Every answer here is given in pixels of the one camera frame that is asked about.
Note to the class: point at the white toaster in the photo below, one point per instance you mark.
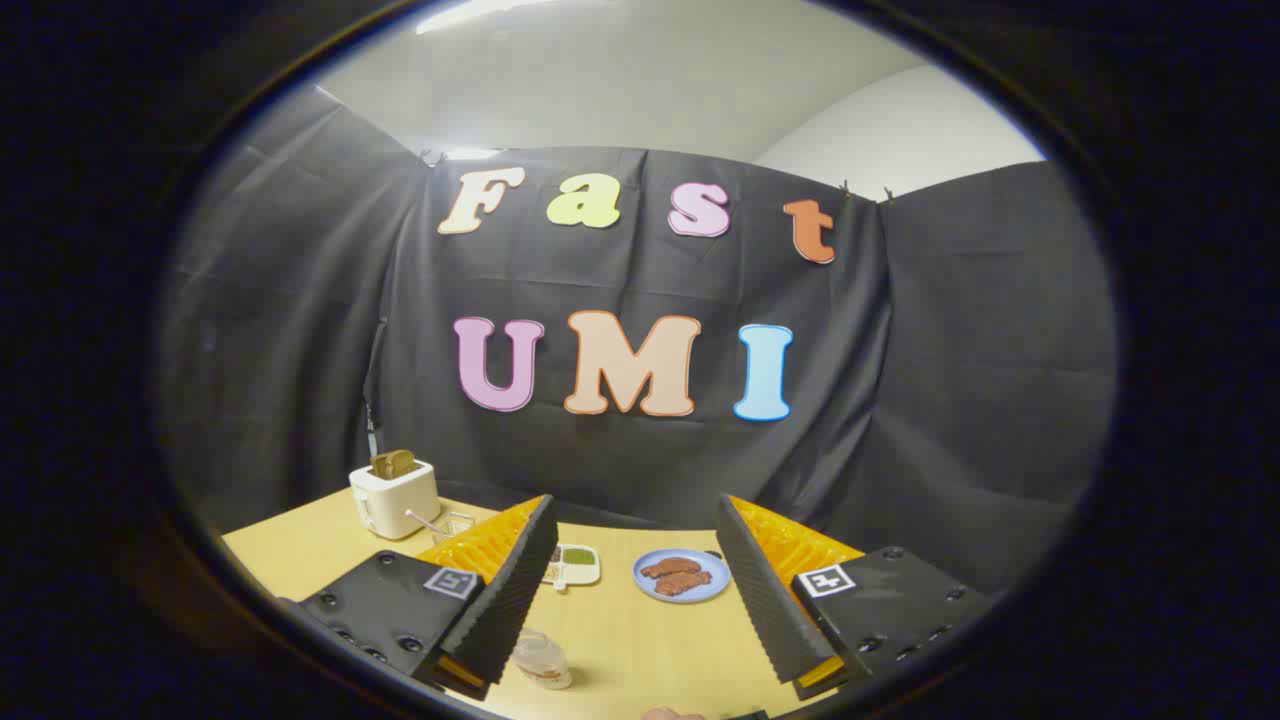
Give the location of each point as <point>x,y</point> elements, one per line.
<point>395,500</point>

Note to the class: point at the wooden table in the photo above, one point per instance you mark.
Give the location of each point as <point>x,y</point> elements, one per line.
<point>640,640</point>

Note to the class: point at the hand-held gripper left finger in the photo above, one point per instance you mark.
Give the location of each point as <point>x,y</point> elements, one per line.
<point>510,590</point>

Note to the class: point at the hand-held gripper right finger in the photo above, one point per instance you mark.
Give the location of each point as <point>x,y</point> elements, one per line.
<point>765,590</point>

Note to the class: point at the black backdrop cloth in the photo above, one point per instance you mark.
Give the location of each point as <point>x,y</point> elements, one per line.
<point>620,470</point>

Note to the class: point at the white sauce dish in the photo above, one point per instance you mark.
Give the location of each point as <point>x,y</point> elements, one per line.
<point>575,563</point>

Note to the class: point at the brown toast slice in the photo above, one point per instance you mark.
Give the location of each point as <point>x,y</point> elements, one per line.
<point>393,463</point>

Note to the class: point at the blue plate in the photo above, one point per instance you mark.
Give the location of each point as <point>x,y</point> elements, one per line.
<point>655,590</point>

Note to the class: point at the clear juice bottle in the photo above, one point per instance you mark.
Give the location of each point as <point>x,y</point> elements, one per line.
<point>543,662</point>

